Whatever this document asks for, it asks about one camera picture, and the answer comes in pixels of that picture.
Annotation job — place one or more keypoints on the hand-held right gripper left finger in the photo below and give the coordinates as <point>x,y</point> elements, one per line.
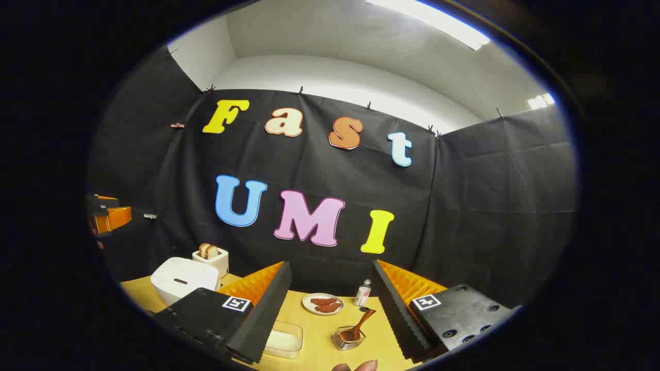
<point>268,314</point>

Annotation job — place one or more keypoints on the clear box of rice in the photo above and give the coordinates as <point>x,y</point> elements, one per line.
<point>282,342</point>

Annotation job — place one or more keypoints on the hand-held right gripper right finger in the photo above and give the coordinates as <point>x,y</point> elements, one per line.
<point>397,314</point>

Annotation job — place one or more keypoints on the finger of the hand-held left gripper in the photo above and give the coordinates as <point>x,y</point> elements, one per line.
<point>116,218</point>
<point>105,200</point>

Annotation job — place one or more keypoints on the white toaster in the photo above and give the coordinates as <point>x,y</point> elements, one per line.
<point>220,262</point>

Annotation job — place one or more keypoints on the toasted bread slice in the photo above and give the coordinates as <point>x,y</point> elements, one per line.
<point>203,250</point>
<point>212,252</point>

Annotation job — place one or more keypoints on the white rice cooker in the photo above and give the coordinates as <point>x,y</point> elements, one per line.
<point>178,273</point>

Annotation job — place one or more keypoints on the small ceiling light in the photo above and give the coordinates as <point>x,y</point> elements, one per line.
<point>540,101</point>

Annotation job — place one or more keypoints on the white round plate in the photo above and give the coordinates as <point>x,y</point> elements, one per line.
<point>307,305</point>

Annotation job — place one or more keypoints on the brown wooden spoon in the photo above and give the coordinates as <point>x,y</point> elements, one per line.
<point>362,322</point>

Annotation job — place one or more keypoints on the red meat slice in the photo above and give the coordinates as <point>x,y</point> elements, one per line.
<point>329,308</point>
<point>323,301</point>

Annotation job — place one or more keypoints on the small bottle with pink label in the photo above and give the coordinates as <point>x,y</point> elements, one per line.
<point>362,294</point>

